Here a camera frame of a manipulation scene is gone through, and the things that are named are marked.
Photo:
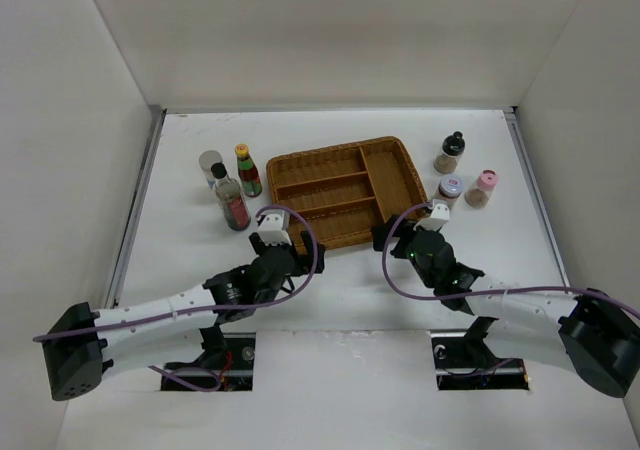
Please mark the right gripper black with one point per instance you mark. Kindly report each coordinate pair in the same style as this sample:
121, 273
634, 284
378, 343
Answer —
380, 232

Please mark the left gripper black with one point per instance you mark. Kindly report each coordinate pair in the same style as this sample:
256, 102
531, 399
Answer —
303, 261

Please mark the dark soy sauce bottle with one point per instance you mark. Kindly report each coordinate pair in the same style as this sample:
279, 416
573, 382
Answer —
230, 197

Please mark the red chili sauce bottle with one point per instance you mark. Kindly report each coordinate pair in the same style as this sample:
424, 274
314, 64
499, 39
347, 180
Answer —
247, 172

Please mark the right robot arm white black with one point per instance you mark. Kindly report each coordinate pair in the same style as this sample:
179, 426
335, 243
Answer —
584, 331

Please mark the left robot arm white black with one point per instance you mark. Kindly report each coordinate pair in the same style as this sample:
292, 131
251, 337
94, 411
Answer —
174, 334

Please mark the brown wicker divided tray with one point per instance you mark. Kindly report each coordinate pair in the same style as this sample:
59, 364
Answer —
344, 190

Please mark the red label spice jar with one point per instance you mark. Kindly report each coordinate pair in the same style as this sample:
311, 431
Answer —
450, 188

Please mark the pink cap spice shaker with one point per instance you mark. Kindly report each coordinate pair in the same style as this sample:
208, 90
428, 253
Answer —
480, 192

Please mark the black cap pepper shaker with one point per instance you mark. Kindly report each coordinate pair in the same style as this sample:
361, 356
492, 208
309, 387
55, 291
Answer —
452, 149

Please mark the silver lid blue jar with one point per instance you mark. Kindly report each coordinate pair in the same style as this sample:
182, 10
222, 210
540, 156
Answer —
206, 160

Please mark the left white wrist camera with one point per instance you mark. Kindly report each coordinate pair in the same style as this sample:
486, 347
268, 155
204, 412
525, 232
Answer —
273, 228

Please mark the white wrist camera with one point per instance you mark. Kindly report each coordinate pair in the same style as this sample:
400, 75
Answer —
438, 215
273, 228

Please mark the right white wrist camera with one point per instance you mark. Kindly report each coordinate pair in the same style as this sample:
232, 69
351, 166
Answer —
438, 215

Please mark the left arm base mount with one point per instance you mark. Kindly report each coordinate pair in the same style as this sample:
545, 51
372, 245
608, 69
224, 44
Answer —
227, 367

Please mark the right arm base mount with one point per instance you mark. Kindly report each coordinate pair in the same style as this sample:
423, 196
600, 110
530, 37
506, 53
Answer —
463, 362

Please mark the aluminium table edge rail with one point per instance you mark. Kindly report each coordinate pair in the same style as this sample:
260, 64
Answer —
116, 282

